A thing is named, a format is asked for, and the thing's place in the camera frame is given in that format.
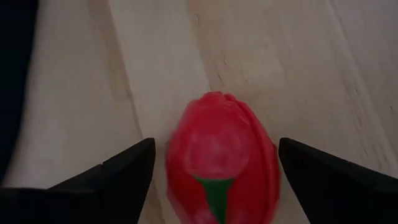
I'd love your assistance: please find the red toy pepper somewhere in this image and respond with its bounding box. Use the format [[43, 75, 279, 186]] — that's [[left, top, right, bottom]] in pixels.
[[165, 91, 281, 224]]

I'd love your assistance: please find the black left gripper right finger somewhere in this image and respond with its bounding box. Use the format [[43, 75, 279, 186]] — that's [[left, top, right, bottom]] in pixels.
[[278, 137, 398, 224]]

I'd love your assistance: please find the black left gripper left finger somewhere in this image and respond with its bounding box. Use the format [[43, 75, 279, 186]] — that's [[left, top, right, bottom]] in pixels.
[[0, 138, 157, 224]]

